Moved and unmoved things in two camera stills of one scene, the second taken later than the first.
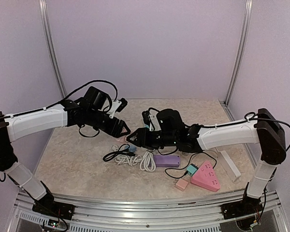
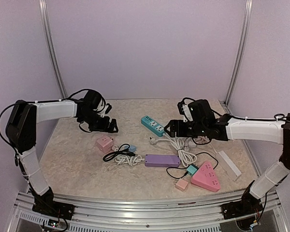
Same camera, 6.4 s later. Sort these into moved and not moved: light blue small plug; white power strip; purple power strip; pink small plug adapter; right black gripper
Moved: pink small plug adapter; right black gripper
Not moved: white power strip; light blue small plug; purple power strip
